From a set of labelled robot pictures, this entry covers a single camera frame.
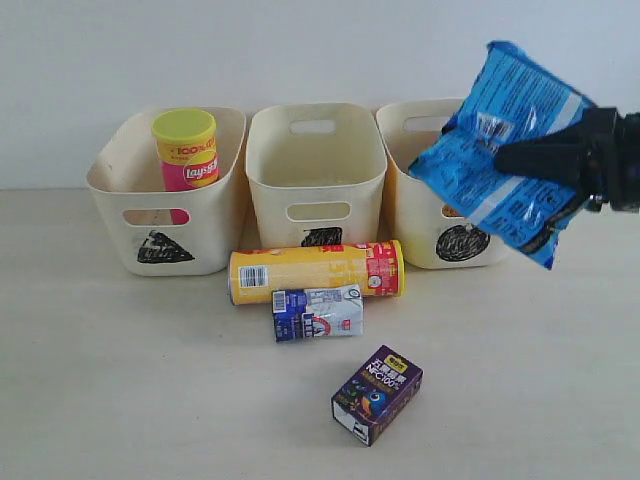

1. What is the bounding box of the cream bin circle mark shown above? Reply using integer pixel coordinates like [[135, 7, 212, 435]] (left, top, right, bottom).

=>
[[375, 97, 516, 271]]

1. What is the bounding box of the purple juice carton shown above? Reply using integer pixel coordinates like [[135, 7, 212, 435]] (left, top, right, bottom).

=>
[[331, 345, 423, 447]]

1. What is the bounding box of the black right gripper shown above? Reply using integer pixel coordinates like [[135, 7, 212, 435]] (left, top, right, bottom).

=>
[[494, 107, 639, 214]]

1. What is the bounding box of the long yellow chips can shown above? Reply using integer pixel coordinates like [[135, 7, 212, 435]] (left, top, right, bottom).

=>
[[228, 240, 406, 305]]

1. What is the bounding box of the cream bin square mark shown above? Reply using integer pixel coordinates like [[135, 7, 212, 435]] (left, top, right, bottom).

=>
[[245, 102, 389, 249]]

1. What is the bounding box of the blue instant noodle packet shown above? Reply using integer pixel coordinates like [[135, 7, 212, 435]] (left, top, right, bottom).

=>
[[407, 40, 599, 271]]

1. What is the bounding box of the cream bin triangle mark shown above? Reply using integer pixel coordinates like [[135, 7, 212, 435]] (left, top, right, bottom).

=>
[[86, 107, 251, 276]]

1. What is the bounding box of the blue white milk carton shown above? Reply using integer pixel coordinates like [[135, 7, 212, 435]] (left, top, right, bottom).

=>
[[272, 284, 364, 342]]

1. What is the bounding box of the pink yellow Lays can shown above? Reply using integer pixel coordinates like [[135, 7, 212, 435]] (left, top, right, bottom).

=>
[[150, 108, 221, 226]]

